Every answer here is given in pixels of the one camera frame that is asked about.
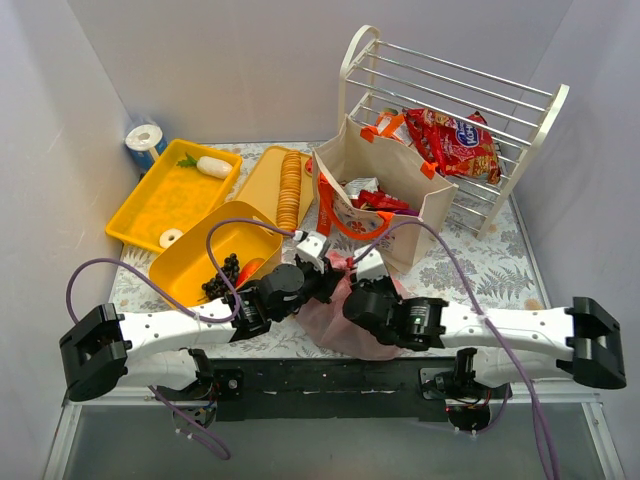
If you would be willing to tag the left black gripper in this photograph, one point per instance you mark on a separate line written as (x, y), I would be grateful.
(323, 280)

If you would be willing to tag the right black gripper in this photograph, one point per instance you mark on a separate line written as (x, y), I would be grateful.
(373, 286)

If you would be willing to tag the pink plastic grocery bag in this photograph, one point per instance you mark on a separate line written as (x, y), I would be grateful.
(327, 327)

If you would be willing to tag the beige paper grocery bag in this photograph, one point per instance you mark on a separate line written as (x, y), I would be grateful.
(356, 152)

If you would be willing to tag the white red chips bag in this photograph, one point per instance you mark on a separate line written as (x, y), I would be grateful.
(365, 193)

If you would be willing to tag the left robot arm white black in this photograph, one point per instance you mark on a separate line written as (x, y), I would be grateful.
(106, 348)

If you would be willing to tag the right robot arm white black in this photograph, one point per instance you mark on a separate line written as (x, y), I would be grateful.
(581, 342)

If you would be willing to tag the orange carrot toy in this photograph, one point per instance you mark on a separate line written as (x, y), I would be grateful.
(248, 270)

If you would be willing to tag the row of round crackers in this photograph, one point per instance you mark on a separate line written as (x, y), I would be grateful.
(288, 203)

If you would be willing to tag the black grape bunch toy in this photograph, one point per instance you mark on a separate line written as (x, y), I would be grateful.
(216, 286)

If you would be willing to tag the yellow flat tray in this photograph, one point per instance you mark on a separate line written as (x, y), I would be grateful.
(261, 187)

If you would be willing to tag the white radish toy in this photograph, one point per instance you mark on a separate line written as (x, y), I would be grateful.
(207, 165)

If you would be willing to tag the yellow rectangular tray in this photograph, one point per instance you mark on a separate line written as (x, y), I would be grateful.
(173, 195)

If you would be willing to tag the red snack bag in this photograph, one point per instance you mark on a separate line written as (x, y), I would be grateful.
(450, 146)

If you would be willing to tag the orange snack packet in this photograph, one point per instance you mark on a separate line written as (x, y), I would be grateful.
(389, 125)

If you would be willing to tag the cream metal shelf rack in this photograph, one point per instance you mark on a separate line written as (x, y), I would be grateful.
(376, 74)

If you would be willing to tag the tissue roll blue pack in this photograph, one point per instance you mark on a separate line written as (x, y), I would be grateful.
(145, 143)

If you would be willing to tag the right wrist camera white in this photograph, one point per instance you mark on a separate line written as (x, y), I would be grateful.
(371, 266)

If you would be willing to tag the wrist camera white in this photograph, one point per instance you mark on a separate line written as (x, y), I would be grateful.
(371, 266)
(311, 248)

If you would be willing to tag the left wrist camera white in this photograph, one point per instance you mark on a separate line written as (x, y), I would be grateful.
(311, 248)

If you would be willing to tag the white ring slice toy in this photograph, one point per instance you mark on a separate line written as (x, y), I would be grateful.
(168, 237)

